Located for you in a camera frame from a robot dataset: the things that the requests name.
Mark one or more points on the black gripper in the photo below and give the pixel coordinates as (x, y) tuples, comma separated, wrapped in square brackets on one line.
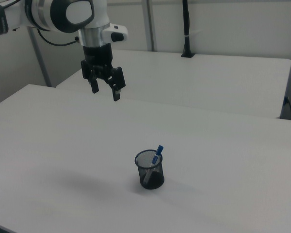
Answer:
[(97, 55)]

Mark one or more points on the blue white marker pen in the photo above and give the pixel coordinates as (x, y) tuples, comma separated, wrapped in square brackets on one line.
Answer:
[(156, 157)]

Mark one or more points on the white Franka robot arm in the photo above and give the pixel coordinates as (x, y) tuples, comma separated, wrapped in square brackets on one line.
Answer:
[(63, 14)]

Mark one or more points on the white side table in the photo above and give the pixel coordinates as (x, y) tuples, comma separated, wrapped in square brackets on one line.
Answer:
[(184, 80)]

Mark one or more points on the black mesh pen cup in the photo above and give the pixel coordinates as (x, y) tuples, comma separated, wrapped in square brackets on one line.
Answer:
[(157, 180)]

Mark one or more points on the grey partition frame post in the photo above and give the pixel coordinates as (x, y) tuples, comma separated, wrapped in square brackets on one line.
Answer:
[(40, 58), (149, 24)]

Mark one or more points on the black camera pole with tie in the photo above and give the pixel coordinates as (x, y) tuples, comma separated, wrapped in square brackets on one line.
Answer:
[(186, 24)]

